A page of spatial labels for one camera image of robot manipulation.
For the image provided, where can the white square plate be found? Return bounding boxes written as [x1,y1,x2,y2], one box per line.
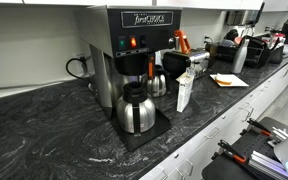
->
[209,73,250,89]

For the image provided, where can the black steel coffee maker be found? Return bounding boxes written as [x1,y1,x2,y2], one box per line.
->
[75,5,182,153]

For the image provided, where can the white wall outlet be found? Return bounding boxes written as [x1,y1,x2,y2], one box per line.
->
[202,32,216,45]

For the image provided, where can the black coffee maker cable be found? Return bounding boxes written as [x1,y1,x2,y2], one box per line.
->
[65,55,92,81]

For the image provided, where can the silver metal water bottle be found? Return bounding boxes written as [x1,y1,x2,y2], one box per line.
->
[231,38,251,75]

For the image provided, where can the aluminium extrusion rail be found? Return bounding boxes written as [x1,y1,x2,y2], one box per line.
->
[248,149,288,180]
[269,126,288,142]

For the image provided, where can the white base cabinets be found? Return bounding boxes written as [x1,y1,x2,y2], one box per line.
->
[138,49,288,180]

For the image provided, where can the black clamp orange handle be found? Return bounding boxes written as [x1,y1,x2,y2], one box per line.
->
[239,117,274,138]
[211,139,248,165]

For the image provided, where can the silver four-slot toaster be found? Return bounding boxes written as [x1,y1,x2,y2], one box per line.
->
[162,48,212,81]

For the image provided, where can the white bread slice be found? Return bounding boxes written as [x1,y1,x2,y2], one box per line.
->
[215,72,234,86]

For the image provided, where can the steel coffee carafe black lid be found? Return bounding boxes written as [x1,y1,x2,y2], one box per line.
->
[116,81,157,136]

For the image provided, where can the orange bowl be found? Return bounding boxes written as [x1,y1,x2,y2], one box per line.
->
[233,35,244,46]

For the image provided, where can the grey paper towel dispenser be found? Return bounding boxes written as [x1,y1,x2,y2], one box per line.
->
[225,2,266,27]

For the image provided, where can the black round pot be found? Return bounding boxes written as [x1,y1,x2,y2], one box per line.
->
[224,28,240,43]

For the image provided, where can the black condiment caddy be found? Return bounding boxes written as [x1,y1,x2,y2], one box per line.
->
[268,41,285,65]

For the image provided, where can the black wire organiser rack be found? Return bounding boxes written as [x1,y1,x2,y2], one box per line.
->
[215,34,272,69]

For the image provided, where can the black robot table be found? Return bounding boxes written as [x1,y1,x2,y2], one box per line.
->
[202,116,288,180]

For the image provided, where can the orange faucet lever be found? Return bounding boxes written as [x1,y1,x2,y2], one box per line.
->
[173,29,192,55]

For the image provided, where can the white paper carton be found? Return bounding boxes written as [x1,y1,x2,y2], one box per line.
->
[176,71,196,113]

